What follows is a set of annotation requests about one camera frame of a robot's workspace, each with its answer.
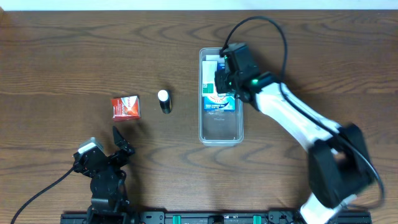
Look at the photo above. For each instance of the blue Kool Fever box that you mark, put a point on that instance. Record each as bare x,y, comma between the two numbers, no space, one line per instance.
218,102

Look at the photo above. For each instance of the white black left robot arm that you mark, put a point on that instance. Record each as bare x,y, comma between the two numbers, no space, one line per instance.
109,201

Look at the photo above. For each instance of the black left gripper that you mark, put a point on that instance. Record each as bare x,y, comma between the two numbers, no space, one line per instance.
119,158

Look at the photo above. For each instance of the red white small box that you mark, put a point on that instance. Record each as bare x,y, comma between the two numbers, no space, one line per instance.
126,108

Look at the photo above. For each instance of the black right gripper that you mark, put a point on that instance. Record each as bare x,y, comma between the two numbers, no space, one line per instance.
222,84

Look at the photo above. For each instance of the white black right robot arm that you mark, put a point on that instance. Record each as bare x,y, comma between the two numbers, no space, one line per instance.
339,165

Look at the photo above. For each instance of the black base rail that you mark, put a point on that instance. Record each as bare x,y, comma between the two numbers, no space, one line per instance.
161,217

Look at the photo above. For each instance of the clear plastic container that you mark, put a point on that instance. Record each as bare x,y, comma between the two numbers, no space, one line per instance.
218,128

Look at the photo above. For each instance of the white green Panadol box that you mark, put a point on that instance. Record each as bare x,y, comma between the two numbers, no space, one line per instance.
208,77

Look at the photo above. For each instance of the black bottle white cap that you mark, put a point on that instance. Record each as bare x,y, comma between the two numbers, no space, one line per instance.
165,101

